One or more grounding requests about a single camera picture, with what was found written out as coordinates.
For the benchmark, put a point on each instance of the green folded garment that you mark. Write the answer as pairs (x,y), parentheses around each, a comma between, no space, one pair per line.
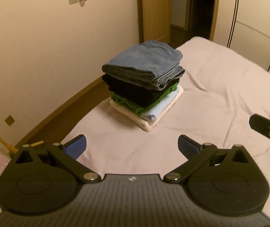
(132,106)

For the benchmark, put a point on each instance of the black folded garment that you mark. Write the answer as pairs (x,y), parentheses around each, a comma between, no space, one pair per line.
(139,95)

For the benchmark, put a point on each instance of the wooden door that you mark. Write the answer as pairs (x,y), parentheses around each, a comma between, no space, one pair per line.
(154,20)

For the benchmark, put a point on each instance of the blue denim jeans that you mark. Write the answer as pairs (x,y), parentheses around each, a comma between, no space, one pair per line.
(151,65)

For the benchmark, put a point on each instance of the cream sliding wardrobe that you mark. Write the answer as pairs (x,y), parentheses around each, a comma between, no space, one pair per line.
(243,26)

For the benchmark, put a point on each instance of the light blue folded garment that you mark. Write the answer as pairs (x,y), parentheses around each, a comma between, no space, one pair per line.
(154,113)

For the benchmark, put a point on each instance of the white bed sheet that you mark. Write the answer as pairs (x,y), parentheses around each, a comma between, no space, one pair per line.
(222,90)

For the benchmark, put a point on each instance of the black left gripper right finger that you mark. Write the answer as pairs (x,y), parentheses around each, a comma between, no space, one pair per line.
(227,182)

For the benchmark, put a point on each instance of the yellow wooden stick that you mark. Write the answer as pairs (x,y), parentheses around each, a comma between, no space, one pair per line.
(14,150)

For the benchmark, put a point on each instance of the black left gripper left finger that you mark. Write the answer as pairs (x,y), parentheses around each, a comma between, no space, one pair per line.
(44,179)

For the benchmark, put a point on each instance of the cream folded garment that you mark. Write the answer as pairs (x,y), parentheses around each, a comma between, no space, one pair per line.
(142,123)

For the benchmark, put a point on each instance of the low wall socket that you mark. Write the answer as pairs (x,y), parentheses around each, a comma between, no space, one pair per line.
(10,120)

